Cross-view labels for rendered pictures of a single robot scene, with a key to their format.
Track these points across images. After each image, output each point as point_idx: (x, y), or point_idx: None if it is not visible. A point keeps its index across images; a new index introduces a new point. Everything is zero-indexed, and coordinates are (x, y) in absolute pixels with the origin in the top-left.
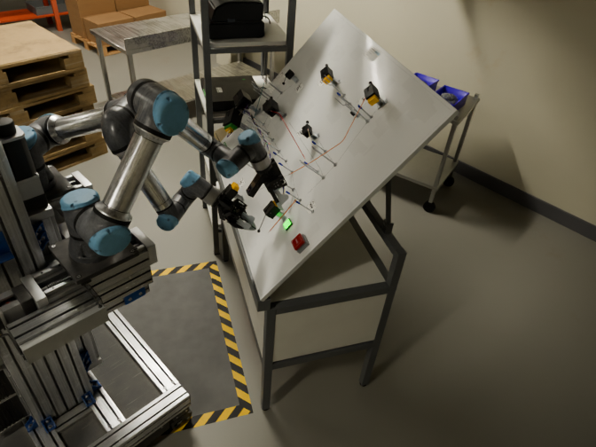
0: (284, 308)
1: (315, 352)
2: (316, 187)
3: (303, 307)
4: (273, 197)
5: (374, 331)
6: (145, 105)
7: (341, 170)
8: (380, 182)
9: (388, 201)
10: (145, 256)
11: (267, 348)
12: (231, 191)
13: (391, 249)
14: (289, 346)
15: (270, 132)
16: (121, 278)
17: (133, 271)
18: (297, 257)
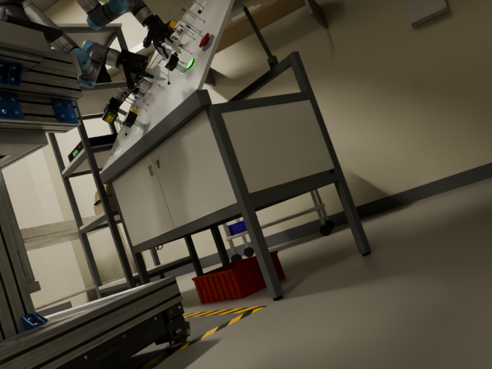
0: (225, 103)
1: (286, 181)
2: (199, 38)
3: (243, 105)
4: (167, 36)
5: (327, 154)
6: None
7: (210, 15)
8: None
9: (260, 34)
10: (68, 58)
11: (233, 167)
12: (130, 113)
13: (286, 62)
14: (255, 167)
15: (146, 99)
16: (49, 66)
17: (60, 66)
18: (210, 47)
